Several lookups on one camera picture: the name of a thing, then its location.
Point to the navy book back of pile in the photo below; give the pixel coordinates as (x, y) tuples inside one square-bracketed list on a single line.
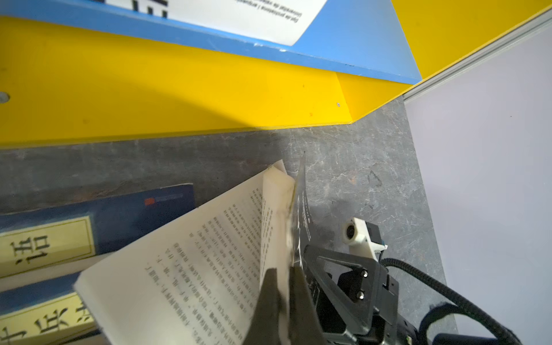
[(46, 237)]

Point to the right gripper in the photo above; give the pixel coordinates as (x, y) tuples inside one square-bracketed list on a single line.
[(349, 300)]

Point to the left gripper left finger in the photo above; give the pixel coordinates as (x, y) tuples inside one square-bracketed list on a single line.
[(264, 328)]

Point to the navy book of pile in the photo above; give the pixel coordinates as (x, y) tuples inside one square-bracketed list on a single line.
[(46, 237), (47, 312)]

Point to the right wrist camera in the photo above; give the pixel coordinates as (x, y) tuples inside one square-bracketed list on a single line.
[(363, 239)]

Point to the black book orange title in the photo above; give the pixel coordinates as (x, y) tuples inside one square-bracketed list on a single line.
[(197, 279)]

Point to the yellow shelf with pink and blue boards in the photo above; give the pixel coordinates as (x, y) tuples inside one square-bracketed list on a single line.
[(84, 71)]

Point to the navy book middle of pile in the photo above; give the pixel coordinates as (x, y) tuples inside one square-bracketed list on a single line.
[(47, 312)]

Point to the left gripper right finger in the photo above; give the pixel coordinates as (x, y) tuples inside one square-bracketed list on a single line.
[(304, 326)]

